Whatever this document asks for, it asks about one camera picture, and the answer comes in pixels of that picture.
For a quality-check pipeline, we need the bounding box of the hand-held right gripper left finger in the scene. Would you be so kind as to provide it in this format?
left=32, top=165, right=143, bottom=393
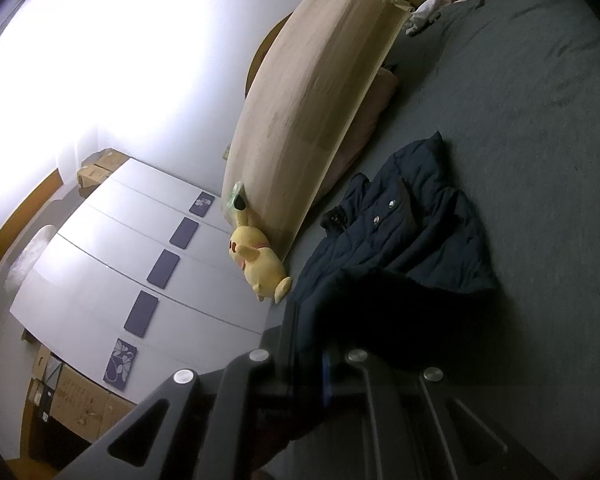
left=55, top=347, right=326, bottom=480

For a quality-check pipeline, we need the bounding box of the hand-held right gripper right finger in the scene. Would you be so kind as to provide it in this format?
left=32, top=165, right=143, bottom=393
left=321, top=347, right=557, bottom=480

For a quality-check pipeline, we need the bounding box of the navy padded jacket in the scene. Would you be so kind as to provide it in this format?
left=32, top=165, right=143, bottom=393
left=260, top=131, right=499, bottom=411

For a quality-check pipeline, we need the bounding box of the large floral purple door panel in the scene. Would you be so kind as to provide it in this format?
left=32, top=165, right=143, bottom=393
left=102, top=338, right=139, bottom=392

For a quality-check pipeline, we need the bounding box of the plain purple door panel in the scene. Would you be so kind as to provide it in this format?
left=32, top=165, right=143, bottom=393
left=169, top=217, right=200, bottom=250
left=123, top=290, right=160, bottom=339
left=146, top=249, right=181, bottom=290

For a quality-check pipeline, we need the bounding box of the yellow plush toy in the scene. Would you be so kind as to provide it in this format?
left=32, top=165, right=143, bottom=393
left=228, top=195, right=294, bottom=305

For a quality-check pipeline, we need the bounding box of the large printed cardboard box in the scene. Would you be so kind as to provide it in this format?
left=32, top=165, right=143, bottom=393
left=51, top=365, right=137, bottom=445

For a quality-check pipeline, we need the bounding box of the white wardrobe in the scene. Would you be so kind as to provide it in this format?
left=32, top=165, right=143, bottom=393
left=10, top=156, right=277, bottom=409

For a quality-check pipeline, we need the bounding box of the small patterned purple door panel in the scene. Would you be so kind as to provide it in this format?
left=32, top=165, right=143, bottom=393
left=188, top=190, right=216, bottom=219

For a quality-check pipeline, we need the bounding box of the pale green plastic piece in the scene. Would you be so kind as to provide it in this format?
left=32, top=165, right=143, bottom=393
left=227, top=181, right=249, bottom=212

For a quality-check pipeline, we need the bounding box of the beige wooden headboard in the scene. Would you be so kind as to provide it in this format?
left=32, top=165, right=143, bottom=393
left=222, top=0, right=412, bottom=264

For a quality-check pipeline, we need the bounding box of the pink pillow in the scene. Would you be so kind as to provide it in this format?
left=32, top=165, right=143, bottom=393
left=322, top=67, right=400, bottom=197

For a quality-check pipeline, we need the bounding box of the brown round board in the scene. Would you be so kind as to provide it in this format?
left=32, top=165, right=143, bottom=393
left=242, top=12, right=307, bottom=102

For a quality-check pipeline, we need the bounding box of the white crumpled cloth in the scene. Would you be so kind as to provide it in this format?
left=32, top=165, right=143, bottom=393
left=405, top=0, right=452, bottom=37

